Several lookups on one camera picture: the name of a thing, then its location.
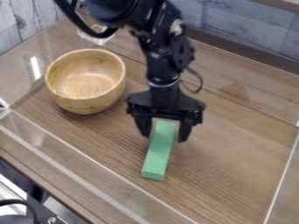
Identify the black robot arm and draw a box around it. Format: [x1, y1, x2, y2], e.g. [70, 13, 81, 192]
[53, 0, 205, 142]

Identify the black metal table clamp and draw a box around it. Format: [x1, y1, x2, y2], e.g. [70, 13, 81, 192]
[25, 195, 69, 224]

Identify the round wooden bowl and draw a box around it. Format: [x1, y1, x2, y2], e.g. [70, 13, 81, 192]
[44, 49, 126, 115]

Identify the black cable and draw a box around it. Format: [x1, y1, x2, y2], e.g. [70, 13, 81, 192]
[0, 199, 33, 224]

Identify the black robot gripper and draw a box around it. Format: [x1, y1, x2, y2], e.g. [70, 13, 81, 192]
[125, 85, 205, 143]

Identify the green rectangular block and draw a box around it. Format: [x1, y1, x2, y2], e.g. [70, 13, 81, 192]
[141, 121, 176, 181]

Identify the clear acrylic corner bracket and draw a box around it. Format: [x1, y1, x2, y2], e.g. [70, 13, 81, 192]
[73, 24, 117, 46]

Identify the clear acrylic enclosure wall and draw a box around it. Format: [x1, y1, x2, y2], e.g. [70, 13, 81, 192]
[0, 20, 299, 224]

